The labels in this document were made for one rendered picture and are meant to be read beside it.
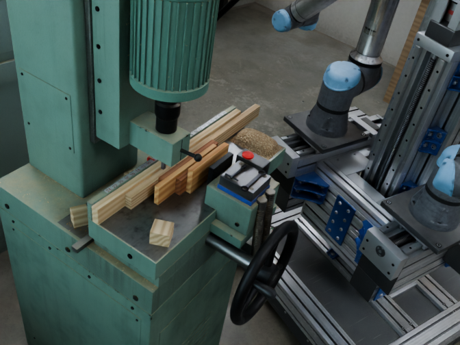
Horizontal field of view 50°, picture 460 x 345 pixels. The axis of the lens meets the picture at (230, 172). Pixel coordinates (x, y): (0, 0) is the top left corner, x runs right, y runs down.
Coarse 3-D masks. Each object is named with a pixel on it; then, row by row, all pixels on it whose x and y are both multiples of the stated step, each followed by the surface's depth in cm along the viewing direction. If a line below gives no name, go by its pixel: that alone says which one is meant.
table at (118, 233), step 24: (192, 192) 127; (120, 216) 117; (144, 216) 118; (168, 216) 119; (192, 216) 121; (96, 240) 118; (120, 240) 112; (144, 240) 112; (192, 240) 119; (240, 240) 121; (144, 264) 110; (168, 264) 114
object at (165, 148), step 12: (132, 120) 119; (144, 120) 120; (132, 132) 120; (144, 132) 118; (156, 132) 117; (180, 132) 118; (132, 144) 122; (144, 144) 120; (156, 144) 117; (168, 144) 115; (180, 144) 117; (156, 156) 119; (168, 156) 117; (180, 156) 119
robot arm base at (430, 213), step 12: (420, 192) 145; (432, 192) 139; (420, 204) 143; (432, 204) 140; (444, 204) 138; (456, 204) 138; (420, 216) 143; (432, 216) 140; (444, 216) 140; (456, 216) 140; (432, 228) 142; (444, 228) 141; (456, 228) 143
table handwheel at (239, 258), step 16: (288, 224) 117; (208, 240) 126; (224, 240) 126; (272, 240) 111; (288, 240) 129; (240, 256) 123; (256, 256) 109; (272, 256) 117; (288, 256) 132; (256, 272) 109; (272, 272) 119; (240, 288) 109; (240, 304) 110; (256, 304) 128; (240, 320) 116
